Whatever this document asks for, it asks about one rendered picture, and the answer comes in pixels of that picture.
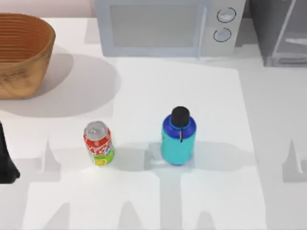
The pale microwave oven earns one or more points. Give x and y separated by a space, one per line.
223 48

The brown wicker basket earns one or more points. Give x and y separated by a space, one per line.
36 72

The round microwave knob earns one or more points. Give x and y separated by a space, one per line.
226 14
222 34

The teal and blue bottle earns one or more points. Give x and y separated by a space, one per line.
177 148

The microwave oven door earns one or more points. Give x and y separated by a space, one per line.
153 26

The red and green can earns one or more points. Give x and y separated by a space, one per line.
99 146

